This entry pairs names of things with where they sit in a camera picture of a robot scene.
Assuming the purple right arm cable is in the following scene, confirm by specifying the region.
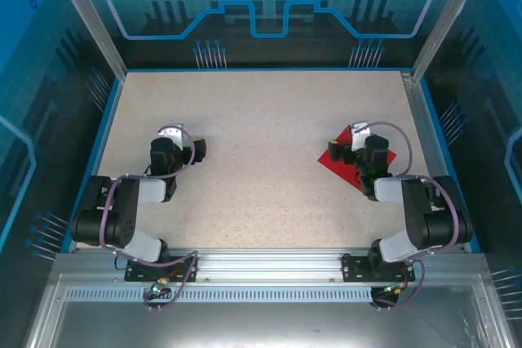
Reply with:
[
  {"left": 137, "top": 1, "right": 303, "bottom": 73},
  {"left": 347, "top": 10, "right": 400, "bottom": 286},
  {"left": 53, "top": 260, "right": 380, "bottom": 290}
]
[{"left": 353, "top": 121, "right": 462, "bottom": 311}]

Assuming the blue table border strip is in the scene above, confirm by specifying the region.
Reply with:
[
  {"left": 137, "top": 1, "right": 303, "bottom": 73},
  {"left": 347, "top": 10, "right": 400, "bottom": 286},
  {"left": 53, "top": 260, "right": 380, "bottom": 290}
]
[
  {"left": 419, "top": 77, "right": 482, "bottom": 253},
  {"left": 60, "top": 77, "right": 126, "bottom": 253}
]

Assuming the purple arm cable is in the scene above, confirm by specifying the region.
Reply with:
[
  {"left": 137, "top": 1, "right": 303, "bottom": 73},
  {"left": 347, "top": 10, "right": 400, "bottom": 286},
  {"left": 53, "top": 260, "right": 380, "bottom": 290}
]
[
  {"left": 353, "top": 121, "right": 462, "bottom": 311},
  {"left": 100, "top": 122, "right": 201, "bottom": 312}
]

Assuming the aluminium side rail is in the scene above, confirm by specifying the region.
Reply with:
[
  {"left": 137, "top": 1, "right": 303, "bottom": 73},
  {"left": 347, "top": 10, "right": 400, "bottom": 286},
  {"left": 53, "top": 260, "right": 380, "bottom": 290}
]
[{"left": 399, "top": 70, "right": 468, "bottom": 253}]

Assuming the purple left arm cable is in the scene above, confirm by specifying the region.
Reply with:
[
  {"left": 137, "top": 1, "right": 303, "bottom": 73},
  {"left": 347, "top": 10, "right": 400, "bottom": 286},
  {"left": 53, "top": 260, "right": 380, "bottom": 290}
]
[{"left": 100, "top": 122, "right": 201, "bottom": 312}]

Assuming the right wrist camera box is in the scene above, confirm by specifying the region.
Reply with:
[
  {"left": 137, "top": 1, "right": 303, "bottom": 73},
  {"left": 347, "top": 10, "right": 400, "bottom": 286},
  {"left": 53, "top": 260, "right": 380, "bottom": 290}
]
[{"left": 351, "top": 121, "right": 371, "bottom": 152}]

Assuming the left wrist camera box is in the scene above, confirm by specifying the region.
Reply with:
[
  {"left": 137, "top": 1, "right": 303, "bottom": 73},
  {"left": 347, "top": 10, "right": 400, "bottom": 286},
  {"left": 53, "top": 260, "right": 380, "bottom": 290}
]
[{"left": 157, "top": 123, "right": 184, "bottom": 148}]

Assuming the small adapter with green light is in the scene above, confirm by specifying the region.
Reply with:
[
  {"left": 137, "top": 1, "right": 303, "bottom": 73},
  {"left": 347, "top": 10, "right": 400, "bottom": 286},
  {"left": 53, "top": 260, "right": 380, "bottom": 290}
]
[
  {"left": 381, "top": 281, "right": 409, "bottom": 297},
  {"left": 148, "top": 280, "right": 171, "bottom": 298}
]

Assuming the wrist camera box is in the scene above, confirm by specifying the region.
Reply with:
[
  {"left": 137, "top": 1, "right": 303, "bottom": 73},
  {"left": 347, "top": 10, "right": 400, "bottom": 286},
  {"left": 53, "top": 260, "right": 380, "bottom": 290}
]
[
  {"left": 351, "top": 121, "right": 371, "bottom": 152},
  {"left": 157, "top": 123, "right": 184, "bottom": 148}
]

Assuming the aluminium mounting rail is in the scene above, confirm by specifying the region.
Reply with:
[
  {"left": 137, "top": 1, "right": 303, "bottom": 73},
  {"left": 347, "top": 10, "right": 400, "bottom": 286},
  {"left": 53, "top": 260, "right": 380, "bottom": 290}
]
[{"left": 55, "top": 246, "right": 490, "bottom": 284}]

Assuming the aluminium frame post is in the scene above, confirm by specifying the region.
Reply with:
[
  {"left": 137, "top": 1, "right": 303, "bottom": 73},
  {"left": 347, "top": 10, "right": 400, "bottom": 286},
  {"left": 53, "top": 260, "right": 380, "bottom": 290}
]
[
  {"left": 411, "top": 0, "right": 493, "bottom": 82},
  {"left": 45, "top": 0, "right": 127, "bottom": 80}
]

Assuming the grey metal sheet panel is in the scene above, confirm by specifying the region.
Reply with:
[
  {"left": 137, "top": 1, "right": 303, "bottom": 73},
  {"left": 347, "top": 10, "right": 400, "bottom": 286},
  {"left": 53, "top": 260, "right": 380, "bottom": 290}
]
[{"left": 24, "top": 274, "right": 515, "bottom": 348}]

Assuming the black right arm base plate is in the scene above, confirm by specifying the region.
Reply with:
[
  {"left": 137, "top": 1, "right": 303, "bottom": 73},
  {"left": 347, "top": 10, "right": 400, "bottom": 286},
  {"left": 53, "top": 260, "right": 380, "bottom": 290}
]
[{"left": 341, "top": 253, "right": 416, "bottom": 284}]

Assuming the slotted grey cable duct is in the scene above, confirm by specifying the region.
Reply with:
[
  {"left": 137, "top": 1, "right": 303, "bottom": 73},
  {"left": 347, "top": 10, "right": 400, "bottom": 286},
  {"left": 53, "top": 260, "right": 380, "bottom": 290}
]
[{"left": 64, "top": 287, "right": 374, "bottom": 302}]

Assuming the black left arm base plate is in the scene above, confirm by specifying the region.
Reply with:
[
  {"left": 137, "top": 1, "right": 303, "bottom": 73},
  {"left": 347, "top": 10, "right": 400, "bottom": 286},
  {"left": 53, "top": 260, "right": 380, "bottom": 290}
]
[{"left": 124, "top": 256, "right": 200, "bottom": 283}]

